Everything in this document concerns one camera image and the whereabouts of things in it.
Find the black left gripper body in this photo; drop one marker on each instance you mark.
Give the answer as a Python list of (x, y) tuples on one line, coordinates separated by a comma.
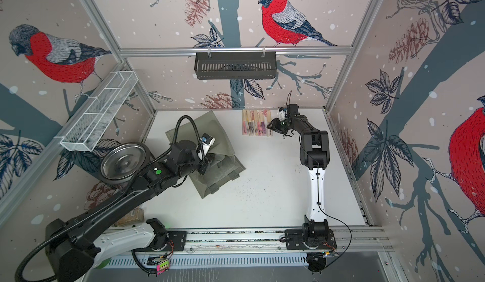
[(204, 163)]

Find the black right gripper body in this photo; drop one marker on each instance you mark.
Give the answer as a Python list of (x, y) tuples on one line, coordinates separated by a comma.
[(282, 126)]

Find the green canvas tote bag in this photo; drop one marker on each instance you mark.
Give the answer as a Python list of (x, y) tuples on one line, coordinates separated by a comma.
[(222, 164)]

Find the black grey wooden folding fan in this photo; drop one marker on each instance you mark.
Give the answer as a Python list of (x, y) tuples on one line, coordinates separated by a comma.
[(250, 123)]

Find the pink wooden folding fan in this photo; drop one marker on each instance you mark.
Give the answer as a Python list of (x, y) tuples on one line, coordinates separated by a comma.
[(245, 123)]

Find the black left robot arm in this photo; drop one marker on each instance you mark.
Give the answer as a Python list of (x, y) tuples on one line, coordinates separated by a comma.
[(78, 245)]

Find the brown box behind arm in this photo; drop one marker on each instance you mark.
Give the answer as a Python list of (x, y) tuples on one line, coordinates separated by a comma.
[(134, 217)]

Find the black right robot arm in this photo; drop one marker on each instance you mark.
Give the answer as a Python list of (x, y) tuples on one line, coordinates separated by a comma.
[(314, 154)]

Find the round steel plate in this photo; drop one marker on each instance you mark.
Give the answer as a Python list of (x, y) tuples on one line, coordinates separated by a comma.
[(121, 164)]

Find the pink small circuit board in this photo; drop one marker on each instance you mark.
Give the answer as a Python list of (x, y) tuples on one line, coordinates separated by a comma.
[(163, 266)]

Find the black right base connector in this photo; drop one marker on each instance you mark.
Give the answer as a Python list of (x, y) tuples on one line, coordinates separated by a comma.
[(317, 262)]

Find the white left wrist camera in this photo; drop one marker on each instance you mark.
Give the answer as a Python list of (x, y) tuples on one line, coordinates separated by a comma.
[(206, 142)]

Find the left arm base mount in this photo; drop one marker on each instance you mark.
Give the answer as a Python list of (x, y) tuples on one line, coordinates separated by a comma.
[(166, 240)]

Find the black hanging wire basket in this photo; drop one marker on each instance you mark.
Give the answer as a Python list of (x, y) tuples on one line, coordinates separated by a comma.
[(236, 66)]

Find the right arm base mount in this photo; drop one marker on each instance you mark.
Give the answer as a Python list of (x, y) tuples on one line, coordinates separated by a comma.
[(294, 240)]

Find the white mesh wall shelf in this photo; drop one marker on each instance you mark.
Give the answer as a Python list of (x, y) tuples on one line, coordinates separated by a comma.
[(90, 127)]

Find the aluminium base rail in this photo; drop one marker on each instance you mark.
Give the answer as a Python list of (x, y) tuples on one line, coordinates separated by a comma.
[(277, 239)]

